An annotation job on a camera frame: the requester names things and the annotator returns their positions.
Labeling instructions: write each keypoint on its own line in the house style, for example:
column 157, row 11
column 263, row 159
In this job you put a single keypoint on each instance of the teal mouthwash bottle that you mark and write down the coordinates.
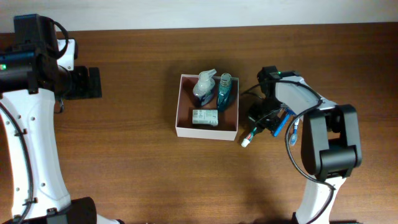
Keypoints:
column 224, row 92

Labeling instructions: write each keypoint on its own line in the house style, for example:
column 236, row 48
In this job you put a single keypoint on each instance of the white cardboard box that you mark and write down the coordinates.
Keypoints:
column 228, row 120

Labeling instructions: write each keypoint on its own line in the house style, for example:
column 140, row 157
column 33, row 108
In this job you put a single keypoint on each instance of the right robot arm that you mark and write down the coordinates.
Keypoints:
column 322, row 138

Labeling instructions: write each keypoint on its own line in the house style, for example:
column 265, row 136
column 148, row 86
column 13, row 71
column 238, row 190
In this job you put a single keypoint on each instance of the green white soap box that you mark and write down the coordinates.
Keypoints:
column 206, row 117

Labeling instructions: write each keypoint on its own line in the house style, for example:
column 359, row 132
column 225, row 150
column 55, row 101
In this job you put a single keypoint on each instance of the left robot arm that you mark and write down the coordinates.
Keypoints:
column 40, row 193

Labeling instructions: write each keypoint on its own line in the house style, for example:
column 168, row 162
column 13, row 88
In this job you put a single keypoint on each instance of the green red toothpaste tube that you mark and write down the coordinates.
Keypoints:
column 247, row 140

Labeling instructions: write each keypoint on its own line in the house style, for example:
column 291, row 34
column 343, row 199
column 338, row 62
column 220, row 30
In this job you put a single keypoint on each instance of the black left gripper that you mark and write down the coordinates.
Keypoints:
column 94, row 82

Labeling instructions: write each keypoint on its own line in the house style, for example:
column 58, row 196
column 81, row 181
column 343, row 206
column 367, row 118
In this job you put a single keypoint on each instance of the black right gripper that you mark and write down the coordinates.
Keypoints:
column 265, row 121

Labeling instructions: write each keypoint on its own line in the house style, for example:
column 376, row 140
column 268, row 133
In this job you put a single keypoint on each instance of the blue white toothbrush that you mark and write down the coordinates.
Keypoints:
column 293, row 136

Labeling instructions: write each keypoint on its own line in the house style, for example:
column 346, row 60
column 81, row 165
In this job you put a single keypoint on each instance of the blue disposable razor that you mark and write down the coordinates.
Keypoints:
column 283, row 120

